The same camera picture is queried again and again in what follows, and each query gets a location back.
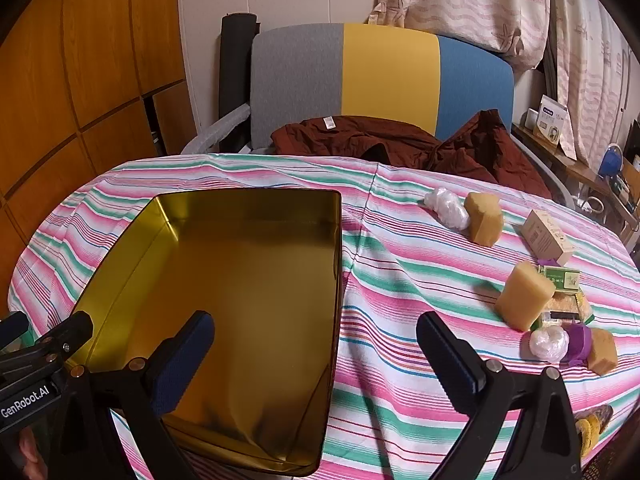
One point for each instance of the white printed carton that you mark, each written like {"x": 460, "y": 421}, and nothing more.
{"x": 550, "y": 120}

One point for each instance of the yellow slipper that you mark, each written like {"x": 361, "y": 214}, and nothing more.
{"x": 592, "y": 427}

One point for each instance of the green noodle snack packet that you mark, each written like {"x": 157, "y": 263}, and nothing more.
{"x": 562, "y": 280}

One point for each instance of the white plastic bag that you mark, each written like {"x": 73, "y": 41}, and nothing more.
{"x": 445, "y": 207}
{"x": 545, "y": 344}

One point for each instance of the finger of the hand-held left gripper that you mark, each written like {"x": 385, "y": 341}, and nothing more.
{"x": 70, "y": 332}
{"x": 12, "y": 327}

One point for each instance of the large yellow sponge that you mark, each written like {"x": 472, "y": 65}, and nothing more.
{"x": 522, "y": 297}

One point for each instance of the person's left hand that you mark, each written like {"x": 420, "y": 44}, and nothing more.
{"x": 31, "y": 455}

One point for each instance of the pink printed hanging fabric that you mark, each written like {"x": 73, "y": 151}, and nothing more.
{"x": 465, "y": 5}

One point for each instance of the wooden wardrobe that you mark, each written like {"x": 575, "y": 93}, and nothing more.
{"x": 75, "y": 60}

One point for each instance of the white foam wrapped armrest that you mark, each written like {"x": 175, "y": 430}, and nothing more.
{"x": 215, "y": 132}

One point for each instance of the pink wavy curtain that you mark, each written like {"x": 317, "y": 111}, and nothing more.
{"x": 590, "y": 70}

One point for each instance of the black rolled mat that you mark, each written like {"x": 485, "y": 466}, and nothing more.
{"x": 235, "y": 60}

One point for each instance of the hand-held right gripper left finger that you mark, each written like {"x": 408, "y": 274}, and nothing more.
{"x": 192, "y": 340}

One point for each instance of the reddish brown garment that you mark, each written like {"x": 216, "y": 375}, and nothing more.
{"x": 350, "y": 140}

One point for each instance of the medium yellow sponge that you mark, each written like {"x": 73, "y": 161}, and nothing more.
{"x": 482, "y": 220}

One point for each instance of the striped tablecloth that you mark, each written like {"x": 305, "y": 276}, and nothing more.
{"x": 400, "y": 310}

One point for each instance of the gold metal tin box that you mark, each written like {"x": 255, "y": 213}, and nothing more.
{"x": 240, "y": 285}

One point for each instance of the purple bag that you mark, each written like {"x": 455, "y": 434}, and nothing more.
{"x": 579, "y": 342}
{"x": 550, "y": 262}

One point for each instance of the grey yellow blue chair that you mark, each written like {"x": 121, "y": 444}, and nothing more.
{"x": 390, "y": 75}

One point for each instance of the small yellow sponge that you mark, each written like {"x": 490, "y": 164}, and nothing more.
{"x": 602, "y": 352}

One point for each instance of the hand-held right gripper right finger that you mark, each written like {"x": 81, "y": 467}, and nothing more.
{"x": 442, "y": 345}

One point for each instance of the packet of crackers on table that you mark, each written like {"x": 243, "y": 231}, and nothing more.
{"x": 565, "y": 307}

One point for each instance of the beige cardboard box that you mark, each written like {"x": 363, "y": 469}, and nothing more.
{"x": 545, "y": 237}

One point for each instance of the wooden side desk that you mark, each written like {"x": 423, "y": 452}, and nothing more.
{"x": 575, "y": 167}

